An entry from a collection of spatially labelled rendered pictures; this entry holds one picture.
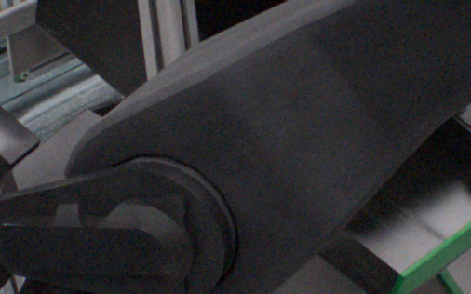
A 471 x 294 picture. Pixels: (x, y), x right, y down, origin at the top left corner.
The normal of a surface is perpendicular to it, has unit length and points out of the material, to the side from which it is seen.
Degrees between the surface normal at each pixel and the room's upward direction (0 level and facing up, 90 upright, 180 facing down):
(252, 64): 74
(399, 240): 25
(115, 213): 45
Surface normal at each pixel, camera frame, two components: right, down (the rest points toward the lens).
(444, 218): 0.20, -0.77
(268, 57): 0.06, 0.07
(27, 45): 0.82, 0.11
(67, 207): -0.36, -0.40
